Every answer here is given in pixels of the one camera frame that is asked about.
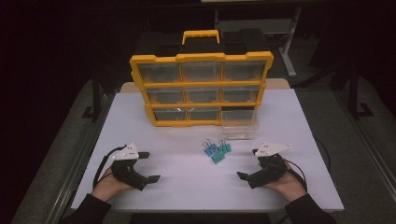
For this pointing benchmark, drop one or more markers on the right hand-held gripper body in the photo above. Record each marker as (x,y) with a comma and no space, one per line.
(270,169)

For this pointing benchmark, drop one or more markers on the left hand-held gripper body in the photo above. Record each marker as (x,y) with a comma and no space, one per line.
(126,169)

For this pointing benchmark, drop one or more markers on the clear plastic drawer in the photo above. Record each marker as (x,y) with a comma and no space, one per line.
(240,129)

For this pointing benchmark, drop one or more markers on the green binder clip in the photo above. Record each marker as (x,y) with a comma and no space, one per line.
(218,158)
(225,147)

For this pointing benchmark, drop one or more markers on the blue binder clip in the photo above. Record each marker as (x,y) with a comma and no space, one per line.
(209,151)

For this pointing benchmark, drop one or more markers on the yellow and black drawer cabinet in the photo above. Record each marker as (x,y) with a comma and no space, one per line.
(199,83)

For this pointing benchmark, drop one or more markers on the person's right hand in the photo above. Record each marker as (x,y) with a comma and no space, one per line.
(288,186)

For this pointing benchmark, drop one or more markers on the person's left hand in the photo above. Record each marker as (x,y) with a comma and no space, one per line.
(107,186)

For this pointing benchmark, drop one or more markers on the black metal stand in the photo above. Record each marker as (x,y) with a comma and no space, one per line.
(358,96)
(95,99)

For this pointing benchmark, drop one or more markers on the white desk with metal leg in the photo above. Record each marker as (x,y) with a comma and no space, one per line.
(289,46)

